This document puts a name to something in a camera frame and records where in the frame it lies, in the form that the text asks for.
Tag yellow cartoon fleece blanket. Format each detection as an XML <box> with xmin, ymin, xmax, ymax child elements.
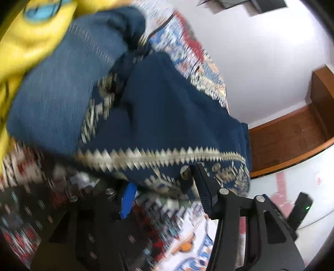
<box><xmin>1</xmin><ymin>1</ymin><xmax>131</xmax><ymax>156</ymax></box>

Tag navy patterned hooded garment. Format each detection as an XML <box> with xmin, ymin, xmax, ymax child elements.
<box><xmin>76</xmin><ymin>52</ymin><xmax>251</xmax><ymax>198</ymax></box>

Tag large black wall television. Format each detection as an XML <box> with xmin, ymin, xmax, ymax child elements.
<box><xmin>251</xmin><ymin>0</ymin><xmax>287</xmax><ymax>14</ymax></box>

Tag brown wooden room door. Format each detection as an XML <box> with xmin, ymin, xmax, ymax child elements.
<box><xmin>249</xmin><ymin>65</ymin><xmax>333</xmax><ymax>178</ymax></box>

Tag folded blue denim jeans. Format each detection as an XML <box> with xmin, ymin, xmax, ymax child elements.
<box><xmin>6</xmin><ymin>6</ymin><xmax>145</xmax><ymax>156</ymax></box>

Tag colourful patchwork bedspread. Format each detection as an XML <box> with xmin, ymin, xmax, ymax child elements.
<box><xmin>0</xmin><ymin>0</ymin><xmax>249</xmax><ymax>271</ymax></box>

